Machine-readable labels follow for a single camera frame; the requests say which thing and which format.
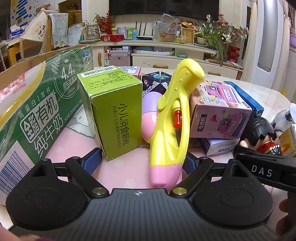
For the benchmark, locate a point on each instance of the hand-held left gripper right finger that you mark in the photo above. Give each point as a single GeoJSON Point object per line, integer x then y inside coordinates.
{"type": "Point", "coordinates": [192, 166]}

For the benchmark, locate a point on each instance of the pink silver case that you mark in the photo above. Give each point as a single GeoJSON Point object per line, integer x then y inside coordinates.
{"type": "Point", "coordinates": [120, 59]}

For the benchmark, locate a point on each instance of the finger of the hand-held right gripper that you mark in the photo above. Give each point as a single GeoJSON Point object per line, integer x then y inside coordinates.
{"type": "Point", "coordinates": [261, 171]}

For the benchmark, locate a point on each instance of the framed picture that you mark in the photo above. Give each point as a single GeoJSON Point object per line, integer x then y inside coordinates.
{"type": "Point", "coordinates": [187, 36]}

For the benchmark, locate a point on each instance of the wooden chair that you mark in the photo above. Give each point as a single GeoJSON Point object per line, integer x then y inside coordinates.
{"type": "Point", "coordinates": [47, 41]}

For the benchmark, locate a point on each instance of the green medicine box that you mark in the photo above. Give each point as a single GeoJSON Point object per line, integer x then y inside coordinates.
{"type": "Point", "coordinates": [115, 111]}

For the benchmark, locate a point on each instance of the blue cardboard box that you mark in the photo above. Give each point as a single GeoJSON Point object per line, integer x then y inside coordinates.
{"type": "Point", "coordinates": [252, 102]}

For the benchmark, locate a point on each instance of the white curtain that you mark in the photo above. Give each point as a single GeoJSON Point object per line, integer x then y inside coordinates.
{"type": "Point", "coordinates": [251, 30]}

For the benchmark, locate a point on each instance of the green milk carton box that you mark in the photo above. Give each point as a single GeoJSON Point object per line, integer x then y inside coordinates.
{"type": "Point", "coordinates": [46, 111]}

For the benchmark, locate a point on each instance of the white router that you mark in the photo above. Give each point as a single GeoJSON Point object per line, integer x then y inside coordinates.
{"type": "Point", "coordinates": [145, 32]}

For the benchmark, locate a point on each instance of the pile of papers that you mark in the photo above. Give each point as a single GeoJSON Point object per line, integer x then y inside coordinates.
{"type": "Point", "coordinates": [224, 63]}

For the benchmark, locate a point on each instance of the potted green plant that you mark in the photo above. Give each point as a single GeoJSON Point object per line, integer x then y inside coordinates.
{"type": "Point", "coordinates": [212, 41]}

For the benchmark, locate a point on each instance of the white medicine box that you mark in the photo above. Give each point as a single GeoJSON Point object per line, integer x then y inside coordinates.
{"type": "Point", "coordinates": [122, 32]}

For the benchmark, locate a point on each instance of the yellow pink water gun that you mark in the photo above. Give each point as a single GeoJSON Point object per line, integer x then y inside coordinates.
{"type": "Point", "coordinates": [171, 111]}

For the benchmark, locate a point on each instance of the white lace cloth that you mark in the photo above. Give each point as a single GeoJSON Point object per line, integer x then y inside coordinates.
{"type": "Point", "coordinates": [57, 30]}

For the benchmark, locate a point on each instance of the yellow white box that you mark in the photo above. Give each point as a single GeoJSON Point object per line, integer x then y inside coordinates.
{"type": "Point", "coordinates": [289, 141]}

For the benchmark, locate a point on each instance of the clear plastic snack bag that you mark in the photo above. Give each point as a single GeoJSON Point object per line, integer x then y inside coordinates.
{"type": "Point", "coordinates": [166, 30]}

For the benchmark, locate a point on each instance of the pink toy television box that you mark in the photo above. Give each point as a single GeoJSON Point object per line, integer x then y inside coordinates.
{"type": "Point", "coordinates": [219, 113]}

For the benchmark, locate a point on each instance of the space-print folding cube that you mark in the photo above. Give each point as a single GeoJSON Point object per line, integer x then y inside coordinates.
{"type": "Point", "coordinates": [152, 81]}

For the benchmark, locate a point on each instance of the black television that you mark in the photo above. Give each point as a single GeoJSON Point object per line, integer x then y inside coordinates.
{"type": "Point", "coordinates": [161, 9]}

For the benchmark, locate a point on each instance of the wall poster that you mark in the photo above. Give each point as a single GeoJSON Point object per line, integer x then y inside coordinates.
{"type": "Point", "coordinates": [23, 11]}

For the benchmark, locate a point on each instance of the blue tissue pack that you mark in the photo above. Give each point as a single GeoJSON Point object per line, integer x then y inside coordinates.
{"type": "Point", "coordinates": [16, 32]}

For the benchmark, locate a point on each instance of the red berry branches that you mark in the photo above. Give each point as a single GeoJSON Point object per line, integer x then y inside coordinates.
{"type": "Point", "coordinates": [105, 22]}

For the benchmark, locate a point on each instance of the small green packet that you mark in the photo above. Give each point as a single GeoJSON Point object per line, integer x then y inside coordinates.
{"type": "Point", "coordinates": [181, 55]}

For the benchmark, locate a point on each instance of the black-haired toy figurine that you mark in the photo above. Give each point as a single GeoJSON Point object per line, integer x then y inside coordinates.
{"type": "Point", "coordinates": [259, 132]}

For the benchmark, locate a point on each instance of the white blue small box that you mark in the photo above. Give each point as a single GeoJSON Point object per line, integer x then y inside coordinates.
{"type": "Point", "coordinates": [219, 147]}

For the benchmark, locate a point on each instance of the white paper sheet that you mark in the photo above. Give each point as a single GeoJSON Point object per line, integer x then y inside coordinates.
{"type": "Point", "coordinates": [75, 33]}

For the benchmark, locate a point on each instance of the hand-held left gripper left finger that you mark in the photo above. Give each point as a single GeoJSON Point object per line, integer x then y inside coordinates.
{"type": "Point", "coordinates": [91, 161]}

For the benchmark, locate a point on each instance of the pink purple egg toy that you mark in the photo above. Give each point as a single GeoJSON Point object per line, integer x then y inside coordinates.
{"type": "Point", "coordinates": [149, 118]}

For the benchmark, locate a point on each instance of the pink artificial flowers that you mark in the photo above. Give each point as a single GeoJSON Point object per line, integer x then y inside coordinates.
{"type": "Point", "coordinates": [226, 27]}

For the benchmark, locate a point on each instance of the person's right hand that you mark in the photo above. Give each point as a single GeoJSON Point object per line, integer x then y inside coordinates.
{"type": "Point", "coordinates": [289, 213]}

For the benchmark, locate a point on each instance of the white standing air conditioner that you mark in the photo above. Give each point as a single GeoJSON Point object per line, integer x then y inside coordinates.
{"type": "Point", "coordinates": [268, 34]}

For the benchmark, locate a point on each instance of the green white small box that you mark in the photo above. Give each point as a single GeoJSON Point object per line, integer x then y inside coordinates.
{"type": "Point", "coordinates": [131, 33]}

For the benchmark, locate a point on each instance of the cream television cabinet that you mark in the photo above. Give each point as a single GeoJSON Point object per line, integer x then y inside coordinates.
{"type": "Point", "coordinates": [152, 61]}

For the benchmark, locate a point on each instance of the red packet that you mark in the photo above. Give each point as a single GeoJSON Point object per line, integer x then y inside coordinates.
{"type": "Point", "coordinates": [113, 37]}

